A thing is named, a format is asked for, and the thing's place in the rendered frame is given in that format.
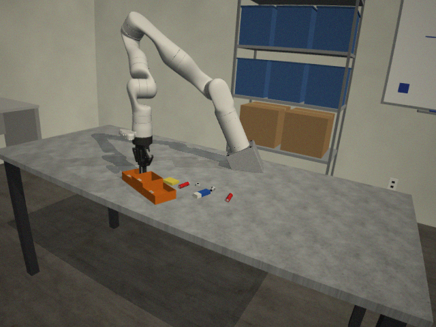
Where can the blue and white eraser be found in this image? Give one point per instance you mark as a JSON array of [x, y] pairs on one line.
[[201, 193]]

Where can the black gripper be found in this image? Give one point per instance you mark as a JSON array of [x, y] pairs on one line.
[[145, 157]]

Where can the orange rack of three bins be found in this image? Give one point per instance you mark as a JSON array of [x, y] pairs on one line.
[[150, 185]]

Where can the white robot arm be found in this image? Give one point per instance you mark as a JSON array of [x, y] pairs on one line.
[[132, 31]]

